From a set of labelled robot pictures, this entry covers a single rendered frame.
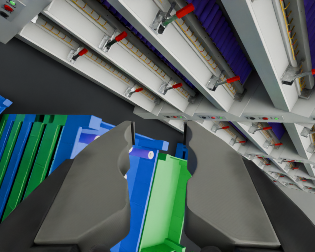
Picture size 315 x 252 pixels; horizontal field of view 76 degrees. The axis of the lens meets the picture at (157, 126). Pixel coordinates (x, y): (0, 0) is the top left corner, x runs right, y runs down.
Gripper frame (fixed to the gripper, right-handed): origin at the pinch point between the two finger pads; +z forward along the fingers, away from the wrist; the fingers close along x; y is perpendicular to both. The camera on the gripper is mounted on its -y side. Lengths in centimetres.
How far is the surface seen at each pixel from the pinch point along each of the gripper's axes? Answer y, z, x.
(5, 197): 29.3, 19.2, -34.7
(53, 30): -1, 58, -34
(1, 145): 27, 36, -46
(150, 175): 25.8, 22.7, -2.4
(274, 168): 119, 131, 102
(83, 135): 12.5, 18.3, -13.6
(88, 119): 8.1, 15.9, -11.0
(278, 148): 66, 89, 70
